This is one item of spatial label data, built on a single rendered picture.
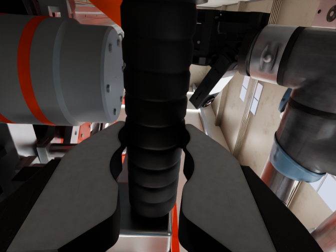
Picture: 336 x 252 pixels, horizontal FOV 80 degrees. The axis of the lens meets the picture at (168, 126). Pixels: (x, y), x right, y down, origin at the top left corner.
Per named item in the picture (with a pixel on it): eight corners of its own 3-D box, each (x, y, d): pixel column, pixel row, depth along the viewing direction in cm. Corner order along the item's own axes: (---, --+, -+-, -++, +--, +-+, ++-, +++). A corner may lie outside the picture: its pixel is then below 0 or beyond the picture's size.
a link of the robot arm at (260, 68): (288, 80, 31) (269, 90, 26) (259, 73, 34) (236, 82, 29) (307, 26, 28) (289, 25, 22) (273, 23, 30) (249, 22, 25)
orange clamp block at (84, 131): (48, 138, 52) (63, 144, 61) (79, 139, 52) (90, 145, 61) (53, 112, 54) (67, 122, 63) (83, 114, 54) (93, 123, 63)
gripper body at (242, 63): (208, 11, 37) (277, 14, 30) (202, 59, 41) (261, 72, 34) (181, 8, 32) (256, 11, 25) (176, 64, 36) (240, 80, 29)
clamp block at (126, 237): (36, 232, 13) (53, 274, 16) (173, 234, 14) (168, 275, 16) (67, 177, 18) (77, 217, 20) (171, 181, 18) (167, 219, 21)
